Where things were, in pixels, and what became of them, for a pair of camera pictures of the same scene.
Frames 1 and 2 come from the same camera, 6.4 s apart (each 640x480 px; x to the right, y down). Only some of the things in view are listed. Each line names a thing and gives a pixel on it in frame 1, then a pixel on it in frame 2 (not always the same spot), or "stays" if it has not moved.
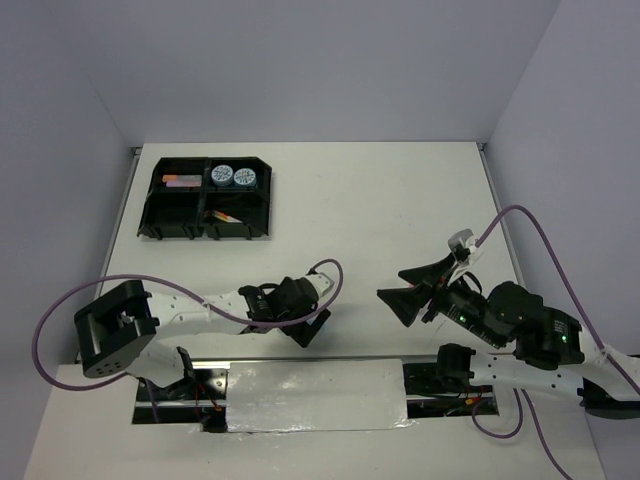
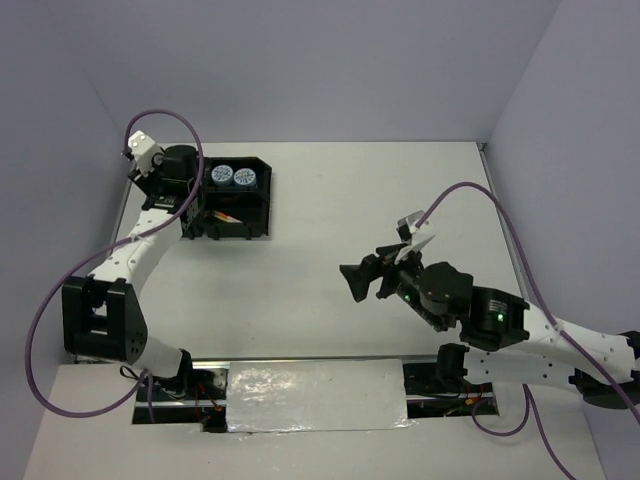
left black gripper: (302, 332) to (146, 183)
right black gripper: (402, 301) to (357, 276)
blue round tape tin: (245, 177) stays
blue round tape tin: (222, 175) stays
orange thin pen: (226, 217) stays
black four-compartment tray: (216, 198) stays
